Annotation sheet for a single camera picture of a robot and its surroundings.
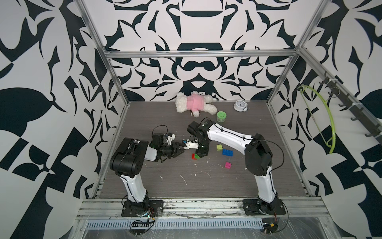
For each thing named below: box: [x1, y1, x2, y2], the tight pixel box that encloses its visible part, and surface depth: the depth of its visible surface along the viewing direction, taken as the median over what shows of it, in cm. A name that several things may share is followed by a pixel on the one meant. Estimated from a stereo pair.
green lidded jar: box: [216, 111, 227, 123], surface depth 107 cm
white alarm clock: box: [233, 99, 248, 113], surface depth 117 cm
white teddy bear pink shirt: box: [175, 90, 218, 118], surface depth 111 cm
